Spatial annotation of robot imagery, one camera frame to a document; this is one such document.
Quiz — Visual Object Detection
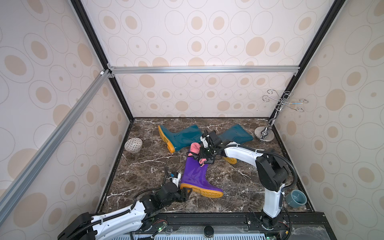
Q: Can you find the pink cloth black trim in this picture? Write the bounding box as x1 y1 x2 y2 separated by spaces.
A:
188 143 207 167

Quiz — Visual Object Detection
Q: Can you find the purple rubber boot yellow sole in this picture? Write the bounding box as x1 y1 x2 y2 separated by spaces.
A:
180 153 223 198

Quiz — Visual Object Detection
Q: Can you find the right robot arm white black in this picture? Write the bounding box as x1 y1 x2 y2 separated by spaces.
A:
197 131 298 230

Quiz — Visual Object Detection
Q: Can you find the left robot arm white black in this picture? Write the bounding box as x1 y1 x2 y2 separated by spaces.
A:
57 167 193 240

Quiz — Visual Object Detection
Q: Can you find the teal rubber boot left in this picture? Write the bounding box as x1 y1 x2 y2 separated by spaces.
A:
158 125 203 154

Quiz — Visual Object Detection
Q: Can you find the teal rubber boot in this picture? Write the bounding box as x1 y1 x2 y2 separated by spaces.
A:
158 125 203 154
219 125 257 167

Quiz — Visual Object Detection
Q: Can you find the teal rubber boot right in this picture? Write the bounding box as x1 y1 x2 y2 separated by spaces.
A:
219 125 257 167

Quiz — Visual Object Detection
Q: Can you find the chrome hook stand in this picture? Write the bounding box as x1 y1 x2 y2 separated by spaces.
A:
254 89 309 143

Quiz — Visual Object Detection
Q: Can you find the patterned white bowl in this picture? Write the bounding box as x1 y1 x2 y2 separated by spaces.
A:
124 138 143 153

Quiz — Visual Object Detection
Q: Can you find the horizontal aluminium bar back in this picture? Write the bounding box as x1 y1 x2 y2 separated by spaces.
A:
110 65 300 74

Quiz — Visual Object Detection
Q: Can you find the grey-blue ceramic cup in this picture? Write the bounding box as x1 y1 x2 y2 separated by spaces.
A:
286 190 308 208

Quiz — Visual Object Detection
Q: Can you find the diagonal aluminium bar left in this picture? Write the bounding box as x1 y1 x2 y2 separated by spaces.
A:
1 69 112 225

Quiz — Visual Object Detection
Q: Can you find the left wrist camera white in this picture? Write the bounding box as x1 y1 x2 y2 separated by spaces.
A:
171 172 182 188

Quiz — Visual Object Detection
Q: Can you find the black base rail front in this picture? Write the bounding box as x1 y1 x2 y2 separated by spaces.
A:
78 212 337 240

